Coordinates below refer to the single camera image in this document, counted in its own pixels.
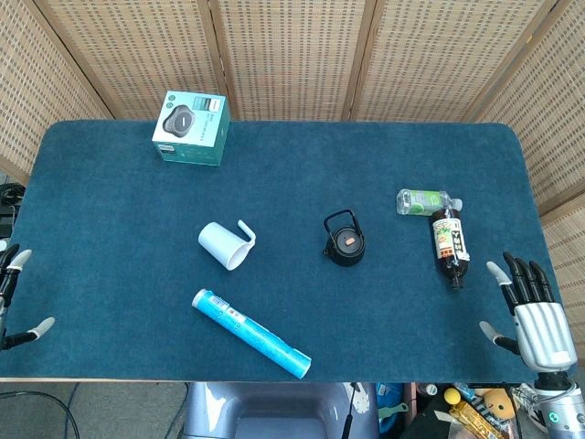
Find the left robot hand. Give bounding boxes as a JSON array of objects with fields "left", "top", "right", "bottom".
[{"left": 0, "top": 243, "right": 57, "bottom": 352}]

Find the blue cylindrical tube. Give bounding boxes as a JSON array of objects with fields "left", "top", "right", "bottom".
[{"left": 191, "top": 288, "right": 313, "bottom": 380}]

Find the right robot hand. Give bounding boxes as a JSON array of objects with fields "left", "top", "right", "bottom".
[{"left": 478, "top": 251, "right": 579, "bottom": 372}]

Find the woven bamboo folding screen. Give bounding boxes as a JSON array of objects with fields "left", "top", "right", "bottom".
[{"left": 0, "top": 0, "right": 585, "bottom": 383}]

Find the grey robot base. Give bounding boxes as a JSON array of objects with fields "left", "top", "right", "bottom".
[{"left": 181, "top": 381, "right": 380, "bottom": 439}]

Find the black floor cable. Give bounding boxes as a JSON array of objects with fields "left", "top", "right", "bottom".
[{"left": 0, "top": 382, "right": 81, "bottom": 439}]

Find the yellow plush toy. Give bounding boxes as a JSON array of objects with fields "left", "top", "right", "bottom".
[{"left": 483, "top": 388, "right": 516, "bottom": 420}]

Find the clear bottle green label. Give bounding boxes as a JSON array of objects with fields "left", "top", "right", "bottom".
[{"left": 395, "top": 188, "right": 463, "bottom": 217}]

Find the brown drink bottle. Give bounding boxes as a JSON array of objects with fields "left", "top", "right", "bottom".
[{"left": 430, "top": 206, "right": 472, "bottom": 291}]

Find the black equipment with cables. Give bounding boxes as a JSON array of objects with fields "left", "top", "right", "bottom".
[{"left": 0, "top": 181, "right": 27, "bottom": 240}]

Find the black round kettle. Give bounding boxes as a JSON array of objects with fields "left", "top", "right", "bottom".
[{"left": 322, "top": 209, "right": 367, "bottom": 268}]

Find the yellow snack package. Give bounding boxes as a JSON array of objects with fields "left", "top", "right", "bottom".
[{"left": 448, "top": 401, "right": 505, "bottom": 439}]

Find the teal speaker box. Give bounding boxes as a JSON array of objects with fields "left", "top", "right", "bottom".
[{"left": 151, "top": 90, "right": 231, "bottom": 167}]

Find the white plastic pitcher cup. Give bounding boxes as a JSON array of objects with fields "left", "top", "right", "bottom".
[{"left": 197, "top": 219, "right": 257, "bottom": 272}]

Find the blue table mat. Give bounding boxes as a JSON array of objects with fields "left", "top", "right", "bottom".
[{"left": 0, "top": 119, "right": 567, "bottom": 384}]

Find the black teapot lid orange knob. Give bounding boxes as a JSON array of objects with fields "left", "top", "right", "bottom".
[{"left": 332, "top": 228, "right": 366, "bottom": 255}]

